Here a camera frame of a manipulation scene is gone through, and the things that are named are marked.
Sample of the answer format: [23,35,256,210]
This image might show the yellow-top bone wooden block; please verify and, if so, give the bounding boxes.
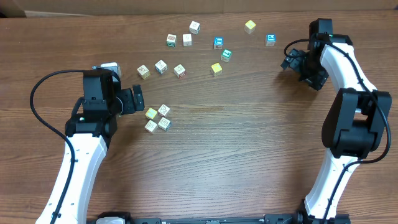
[145,108,158,120]

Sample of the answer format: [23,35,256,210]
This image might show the red-sided white wooden block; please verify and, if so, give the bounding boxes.
[182,34,193,47]

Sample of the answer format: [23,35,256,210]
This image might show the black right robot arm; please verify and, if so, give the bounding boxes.
[304,18,392,223]

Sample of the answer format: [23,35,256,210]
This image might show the yellow S wooden block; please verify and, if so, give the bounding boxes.
[137,65,150,80]

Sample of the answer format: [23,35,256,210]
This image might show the blue-top P wooden block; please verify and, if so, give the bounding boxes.
[266,34,276,47]

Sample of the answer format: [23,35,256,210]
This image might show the teal J wooden block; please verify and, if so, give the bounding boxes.
[189,21,200,35]

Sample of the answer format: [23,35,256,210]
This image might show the red P wooden block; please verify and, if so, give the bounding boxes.
[174,64,187,79]

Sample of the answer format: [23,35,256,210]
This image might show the green B wooden block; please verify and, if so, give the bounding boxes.
[166,34,177,47]

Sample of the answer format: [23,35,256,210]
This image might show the yellow-top face wooden block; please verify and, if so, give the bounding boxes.
[211,63,223,77]

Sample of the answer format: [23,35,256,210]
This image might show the red-top C wooden block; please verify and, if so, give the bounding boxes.
[144,120,159,134]

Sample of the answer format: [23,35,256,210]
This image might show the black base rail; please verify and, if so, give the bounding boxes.
[87,211,351,224]

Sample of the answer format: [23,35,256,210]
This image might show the white I wooden block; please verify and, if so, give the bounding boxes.
[158,104,171,118]

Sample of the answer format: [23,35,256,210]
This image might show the plain yellow-top wooden block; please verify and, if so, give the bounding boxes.
[244,20,256,34]

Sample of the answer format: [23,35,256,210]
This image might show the blue B wooden block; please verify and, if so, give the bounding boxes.
[158,117,172,131]

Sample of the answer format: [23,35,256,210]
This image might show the green-top L wooden block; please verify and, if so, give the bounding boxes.
[220,49,233,63]

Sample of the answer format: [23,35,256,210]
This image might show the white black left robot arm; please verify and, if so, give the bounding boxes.
[37,63,145,223]

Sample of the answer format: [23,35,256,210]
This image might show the blue-sided white wooden block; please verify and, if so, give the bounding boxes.
[155,60,168,74]

